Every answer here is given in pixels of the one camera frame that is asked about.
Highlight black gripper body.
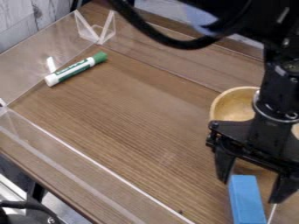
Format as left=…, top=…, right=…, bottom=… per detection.
left=206, top=120, right=299, bottom=174

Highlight black cable bottom left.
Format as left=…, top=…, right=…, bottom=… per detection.
left=0, top=200, right=61, bottom=224

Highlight black metal mount bottom left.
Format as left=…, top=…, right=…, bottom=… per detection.
left=0, top=195, right=69, bottom=224

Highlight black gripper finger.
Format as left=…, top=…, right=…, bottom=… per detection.
left=269, top=172, right=299, bottom=204
left=216, top=145, right=237, bottom=184

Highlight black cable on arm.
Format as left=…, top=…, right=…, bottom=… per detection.
left=107, top=0, right=256, bottom=51

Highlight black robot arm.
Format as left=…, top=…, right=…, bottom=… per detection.
left=182, top=0, right=299, bottom=204

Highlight green and white marker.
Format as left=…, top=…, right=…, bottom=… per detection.
left=45, top=52, right=109, bottom=87

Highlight blue rectangular block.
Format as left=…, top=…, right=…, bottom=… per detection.
left=229, top=175, right=268, bottom=224

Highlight clear acrylic tray walls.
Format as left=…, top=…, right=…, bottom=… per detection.
left=0, top=9, right=299, bottom=224

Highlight brown wooden bowl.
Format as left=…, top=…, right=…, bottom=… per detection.
left=210, top=86, right=299, bottom=173

